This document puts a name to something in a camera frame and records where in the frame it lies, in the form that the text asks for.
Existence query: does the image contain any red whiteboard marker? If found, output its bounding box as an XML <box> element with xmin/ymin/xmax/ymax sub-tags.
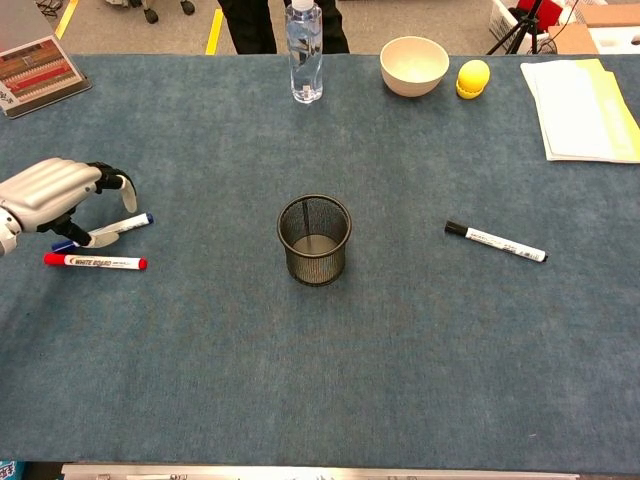
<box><xmin>43</xmin><ymin>252</ymin><xmax>149</xmax><ymax>272</ymax></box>

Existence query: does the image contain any colourful box at corner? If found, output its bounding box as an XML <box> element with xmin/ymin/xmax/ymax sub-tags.
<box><xmin>0</xmin><ymin>34</ymin><xmax>94</xmax><ymax>120</ymax></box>

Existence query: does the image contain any cream bowl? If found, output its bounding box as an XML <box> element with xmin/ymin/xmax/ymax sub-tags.
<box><xmin>379</xmin><ymin>35</ymin><xmax>451</xmax><ymax>98</ymax></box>

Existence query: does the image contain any white plastic crate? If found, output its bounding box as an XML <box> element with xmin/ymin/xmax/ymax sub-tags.
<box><xmin>488</xmin><ymin>0</ymin><xmax>551</xmax><ymax>54</ymax></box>

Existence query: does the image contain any red object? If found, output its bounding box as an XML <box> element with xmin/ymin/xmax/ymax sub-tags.
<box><xmin>516</xmin><ymin>0</ymin><xmax>564</xmax><ymax>34</ymax></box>

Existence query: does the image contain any aluminium rail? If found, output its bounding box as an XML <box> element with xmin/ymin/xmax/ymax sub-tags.
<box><xmin>60</xmin><ymin>462</ymin><xmax>581</xmax><ymax>480</ymax></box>

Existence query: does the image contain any white paper stack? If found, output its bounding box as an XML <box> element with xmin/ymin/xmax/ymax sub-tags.
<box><xmin>519</xmin><ymin>60</ymin><xmax>617</xmax><ymax>163</ymax></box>

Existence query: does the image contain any brown cardboard box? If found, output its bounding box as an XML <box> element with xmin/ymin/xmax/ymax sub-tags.
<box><xmin>578</xmin><ymin>3</ymin><xmax>640</xmax><ymax>29</ymax></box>
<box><xmin>547</xmin><ymin>23</ymin><xmax>600</xmax><ymax>55</ymax></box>

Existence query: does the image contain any person in black trousers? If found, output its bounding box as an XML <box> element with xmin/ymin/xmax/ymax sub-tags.
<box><xmin>217</xmin><ymin>0</ymin><xmax>351</xmax><ymax>55</ymax></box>

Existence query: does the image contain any clear plastic water bottle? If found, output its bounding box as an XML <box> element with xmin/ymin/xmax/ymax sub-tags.
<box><xmin>284</xmin><ymin>0</ymin><xmax>324</xmax><ymax>105</ymax></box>

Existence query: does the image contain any yellow-green folder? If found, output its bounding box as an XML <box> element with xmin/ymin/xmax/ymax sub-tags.
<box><xmin>574</xmin><ymin>58</ymin><xmax>640</xmax><ymax>165</ymax></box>

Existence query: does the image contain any black tripod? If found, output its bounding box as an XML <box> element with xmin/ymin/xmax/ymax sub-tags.
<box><xmin>486</xmin><ymin>0</ymin><xmax>551</xmax><ymax>56</ymax></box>

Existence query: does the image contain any office chair wheel base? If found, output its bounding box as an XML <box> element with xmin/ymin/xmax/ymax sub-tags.
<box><xmin>107</xmin><ymin>0</ymin><xmax>197</xmax><ymax>25</ymax></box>

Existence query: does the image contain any blue whiteboard marker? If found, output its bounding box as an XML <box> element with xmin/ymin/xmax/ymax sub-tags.
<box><xmin>51</xmin><ymin>212</ymin><xmax>155</xmax><ymax>253</ymax></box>

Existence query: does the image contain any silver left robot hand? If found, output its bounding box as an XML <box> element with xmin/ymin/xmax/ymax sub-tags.
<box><xmin>0</xmin><ymin>157</ymin><xmax>138</xmax><ymax>250</ymax></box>

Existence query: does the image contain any white foam box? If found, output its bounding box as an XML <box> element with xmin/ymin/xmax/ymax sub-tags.
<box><xmin>589</xmin><ymin>27</ymin><xmax>640</xmax><ymax>55</ymax></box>

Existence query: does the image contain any black mesh pen holder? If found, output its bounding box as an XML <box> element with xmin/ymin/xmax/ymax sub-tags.
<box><xmin>276</xmin><ymin>193</ymin><xmax>353</xmax><ymax>288</ymax></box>

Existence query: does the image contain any grey board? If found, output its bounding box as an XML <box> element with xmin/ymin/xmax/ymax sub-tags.
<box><xmin>0</xmin><ymin>0</ymin><xmax>56</xmax><ymax>52</ymax></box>

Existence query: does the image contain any black whiteboard marker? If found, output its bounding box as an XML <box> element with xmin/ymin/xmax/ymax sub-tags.
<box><xmin>444</xmin><ymin>219</ymin><xmax>550</xmax><ymax>264</ymax></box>

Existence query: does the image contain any yellow egg-shaped toy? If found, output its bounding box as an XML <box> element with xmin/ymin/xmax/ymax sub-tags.
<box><xmin>454</xmin><ymin>59</ymin><xmax>492</xmax><ymax>100</ymax></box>

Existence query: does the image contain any blue-grey felt table mat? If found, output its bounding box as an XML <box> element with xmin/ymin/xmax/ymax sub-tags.
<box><xmin>0</xmin><ymin>53</ymin><xmax>640</xmax><ymax>474</ymax></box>

